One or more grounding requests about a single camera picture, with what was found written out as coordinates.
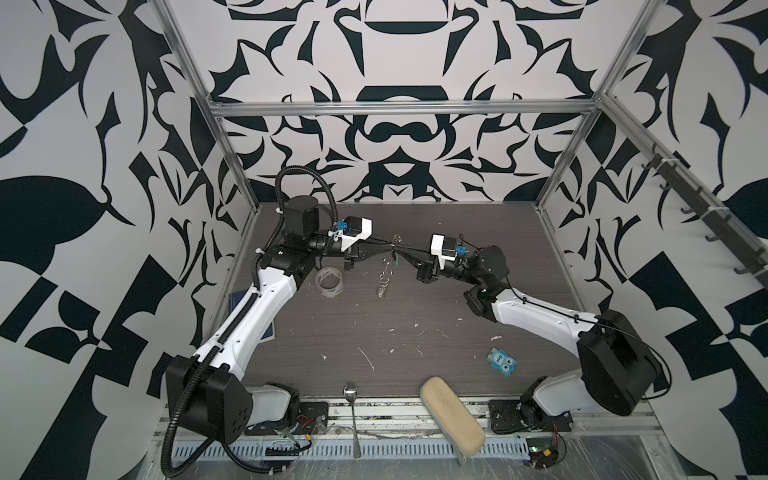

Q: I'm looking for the small circuit board left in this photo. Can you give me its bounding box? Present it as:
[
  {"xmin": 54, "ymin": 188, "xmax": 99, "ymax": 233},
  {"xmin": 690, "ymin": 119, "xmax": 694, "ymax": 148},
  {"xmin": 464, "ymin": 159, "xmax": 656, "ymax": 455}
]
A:
[{"xmin": 263, "ymin": 436, "xmax": 313, "ymax": 457}]

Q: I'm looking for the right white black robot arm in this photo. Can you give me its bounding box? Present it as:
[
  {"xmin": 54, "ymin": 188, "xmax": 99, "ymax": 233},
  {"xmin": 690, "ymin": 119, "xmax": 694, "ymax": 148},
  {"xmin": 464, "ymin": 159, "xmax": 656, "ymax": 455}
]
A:
[{"xmin": 393, "ymin": 235, "xmax": 664, "ymax": 417}]

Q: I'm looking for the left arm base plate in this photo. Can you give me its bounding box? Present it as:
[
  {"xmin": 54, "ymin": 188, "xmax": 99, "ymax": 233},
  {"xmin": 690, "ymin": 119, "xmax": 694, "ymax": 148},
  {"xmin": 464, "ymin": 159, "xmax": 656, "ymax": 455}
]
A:
[{"xmin": 244, "ymin": 401, "xmax": 329, "ymax": 436}]

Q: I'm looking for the small circuit board right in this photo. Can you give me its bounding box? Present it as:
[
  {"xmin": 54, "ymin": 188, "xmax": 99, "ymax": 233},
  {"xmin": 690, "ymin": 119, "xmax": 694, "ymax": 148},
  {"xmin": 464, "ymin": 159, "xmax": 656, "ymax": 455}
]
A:
[{"xmin": 525, "ymin": 441, "xmax": 567, "ymax": 471}]

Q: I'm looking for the small circuit board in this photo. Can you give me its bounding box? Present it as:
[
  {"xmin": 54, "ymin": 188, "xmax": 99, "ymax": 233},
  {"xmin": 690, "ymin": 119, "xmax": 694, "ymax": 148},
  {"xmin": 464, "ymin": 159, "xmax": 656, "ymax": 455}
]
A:
[
  {"xmin": 263, "ymin": 436, "xmax": 313, "ymax": 457},
  {"xmin": 525, "ymin": 441, "xmax": 567, "ymax": 471}
]

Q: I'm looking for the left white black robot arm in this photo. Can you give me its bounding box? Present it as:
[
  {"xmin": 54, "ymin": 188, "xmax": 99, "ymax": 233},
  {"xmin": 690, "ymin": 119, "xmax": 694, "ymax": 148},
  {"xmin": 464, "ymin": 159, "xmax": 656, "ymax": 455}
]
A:
[{"xmin": 163, "ymin": 196, "xmax": 394, "ymax": 448}]

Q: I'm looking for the wall hook rail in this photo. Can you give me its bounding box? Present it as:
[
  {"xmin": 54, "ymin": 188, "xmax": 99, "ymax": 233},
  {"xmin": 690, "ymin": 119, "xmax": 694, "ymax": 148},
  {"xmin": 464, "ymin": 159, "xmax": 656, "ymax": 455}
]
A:
[{"xmin": 640, "ymin": 143, "xmax": 767, "ymax": 289}]

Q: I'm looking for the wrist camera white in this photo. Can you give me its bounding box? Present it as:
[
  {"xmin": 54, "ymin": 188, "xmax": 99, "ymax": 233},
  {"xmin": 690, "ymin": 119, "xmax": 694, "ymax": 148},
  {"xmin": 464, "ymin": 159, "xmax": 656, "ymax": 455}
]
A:
[
  {"xmin": 328, "ymin": 216, "xmax": 373, "ymax": 239},
  {"xmin": 430, "ymin": 234, "xmax": 467, "ymax": 270}
]

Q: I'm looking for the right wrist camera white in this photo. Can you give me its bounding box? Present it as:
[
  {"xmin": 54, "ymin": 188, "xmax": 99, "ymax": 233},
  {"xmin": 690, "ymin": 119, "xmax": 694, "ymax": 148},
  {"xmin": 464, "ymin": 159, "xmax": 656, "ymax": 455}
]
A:
[{"xmin": 430, "ymin": 234, "xmax": 467, "ymax": 270}]

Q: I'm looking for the blue owl toy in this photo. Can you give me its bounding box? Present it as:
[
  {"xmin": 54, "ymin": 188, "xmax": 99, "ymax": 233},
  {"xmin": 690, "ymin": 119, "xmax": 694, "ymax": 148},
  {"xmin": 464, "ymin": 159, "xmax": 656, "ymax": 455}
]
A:
[{"xmin": 486, "ymin": 348, "xmax": 517, "ymax": 377}]

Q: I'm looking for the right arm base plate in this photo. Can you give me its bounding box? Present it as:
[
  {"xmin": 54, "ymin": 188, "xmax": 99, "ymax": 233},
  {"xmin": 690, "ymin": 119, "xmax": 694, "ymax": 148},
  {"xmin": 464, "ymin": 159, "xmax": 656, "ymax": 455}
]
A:
[{"xmin": 488, "ymin": 399, "xmax": 572, "ymax": 435}]

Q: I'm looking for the clear tape roll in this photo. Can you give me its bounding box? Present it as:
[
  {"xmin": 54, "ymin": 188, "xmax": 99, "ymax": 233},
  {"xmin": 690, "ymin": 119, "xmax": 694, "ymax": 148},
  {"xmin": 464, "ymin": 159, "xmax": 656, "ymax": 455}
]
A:
[{"xmin": 315, "ymin": 267, "xmax": 344, "ymax": 298}]

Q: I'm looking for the metal spoon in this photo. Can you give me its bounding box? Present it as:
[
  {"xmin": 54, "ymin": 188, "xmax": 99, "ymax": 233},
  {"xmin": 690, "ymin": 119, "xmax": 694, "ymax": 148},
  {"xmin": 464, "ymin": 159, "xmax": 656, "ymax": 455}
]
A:
[{"xmin": 343, "ymin": 382, "xmax": 362, "ymax": 459}]

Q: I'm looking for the blue book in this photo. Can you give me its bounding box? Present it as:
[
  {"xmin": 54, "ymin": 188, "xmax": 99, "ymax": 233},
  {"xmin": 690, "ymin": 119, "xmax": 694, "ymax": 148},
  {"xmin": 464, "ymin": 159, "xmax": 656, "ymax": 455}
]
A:
[{"xmin": 228, "ymin": 289, "xmax": 280, "ymax": 345}]

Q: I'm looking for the black corrugated cable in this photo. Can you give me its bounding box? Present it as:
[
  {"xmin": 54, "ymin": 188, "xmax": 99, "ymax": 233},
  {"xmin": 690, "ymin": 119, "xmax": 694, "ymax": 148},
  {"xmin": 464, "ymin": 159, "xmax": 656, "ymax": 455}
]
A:
[{"xmin": 158, "ymin": 164, "xmax": 340, "ymax": 478}]

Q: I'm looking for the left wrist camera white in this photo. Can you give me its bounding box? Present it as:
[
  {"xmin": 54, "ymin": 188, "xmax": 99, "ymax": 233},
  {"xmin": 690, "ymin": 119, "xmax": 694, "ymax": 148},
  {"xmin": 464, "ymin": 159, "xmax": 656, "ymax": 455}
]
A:
[{"xmin": 328, "ymin": 216, "xmax": 373, "ymax": 239}]

